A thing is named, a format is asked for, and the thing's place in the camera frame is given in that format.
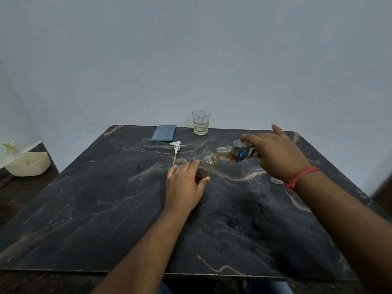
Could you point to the person's left hand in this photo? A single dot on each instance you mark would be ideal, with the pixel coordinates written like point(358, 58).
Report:
point(182, 192)

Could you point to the person's right hand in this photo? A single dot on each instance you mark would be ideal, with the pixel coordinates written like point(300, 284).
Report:
point(280, 157)

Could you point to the person's left thumb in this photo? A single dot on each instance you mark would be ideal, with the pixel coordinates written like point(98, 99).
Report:
point(203, 182)

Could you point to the small round clear bottle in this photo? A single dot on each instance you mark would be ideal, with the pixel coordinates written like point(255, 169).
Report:
point(208, 164)

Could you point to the amber liquid bottle blue label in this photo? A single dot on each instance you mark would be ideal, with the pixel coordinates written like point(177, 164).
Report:
point(237, 153)

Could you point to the person's left forearm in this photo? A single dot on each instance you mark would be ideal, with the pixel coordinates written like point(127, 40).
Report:
point(147, 257)

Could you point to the person's right forearm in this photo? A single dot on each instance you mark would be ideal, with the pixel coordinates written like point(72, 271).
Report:
point(346, 223)

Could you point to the white pump dispenser head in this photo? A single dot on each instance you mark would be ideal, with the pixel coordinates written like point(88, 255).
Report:
point(175, 147)

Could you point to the clear glass tumbler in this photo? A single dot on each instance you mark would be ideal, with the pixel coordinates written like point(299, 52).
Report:
point(201, 122)

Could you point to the blue folded cloth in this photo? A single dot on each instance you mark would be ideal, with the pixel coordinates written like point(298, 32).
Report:
point(164, 133)

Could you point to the clear bottle cap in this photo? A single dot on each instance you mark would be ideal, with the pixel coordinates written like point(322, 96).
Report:
point(276, 180)

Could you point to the red thread wristband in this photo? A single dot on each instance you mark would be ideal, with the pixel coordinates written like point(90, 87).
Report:
point(301, 174)

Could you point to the cream plastic tub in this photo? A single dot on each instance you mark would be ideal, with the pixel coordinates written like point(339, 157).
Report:
point(27, 164)

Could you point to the green-nozzle spray bottle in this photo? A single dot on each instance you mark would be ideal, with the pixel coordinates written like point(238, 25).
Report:
point(9, 147)

